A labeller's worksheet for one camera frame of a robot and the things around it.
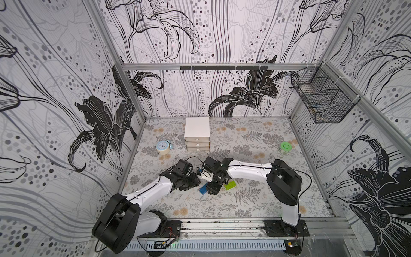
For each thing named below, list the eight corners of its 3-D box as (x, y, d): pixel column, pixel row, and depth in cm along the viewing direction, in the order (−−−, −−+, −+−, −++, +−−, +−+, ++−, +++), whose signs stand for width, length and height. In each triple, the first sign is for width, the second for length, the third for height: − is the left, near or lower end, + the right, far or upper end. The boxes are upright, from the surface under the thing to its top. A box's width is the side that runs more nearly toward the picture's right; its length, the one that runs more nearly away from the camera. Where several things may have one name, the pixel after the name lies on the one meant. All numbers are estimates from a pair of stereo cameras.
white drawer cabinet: (186, 152, 102) (183, 138, 91) (188, 131, 114) (186, 117, 102) (210, 151, 102) (209, 138, 91) (210, 131, 113) (209, 116, 102)
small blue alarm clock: (156, 155, 101) (154, 151, 97) (159, 144, 106) (157, 140, 103) (170, 155, 101) (169, 151, 97) (172, 144, 106) (171, 140, 103)
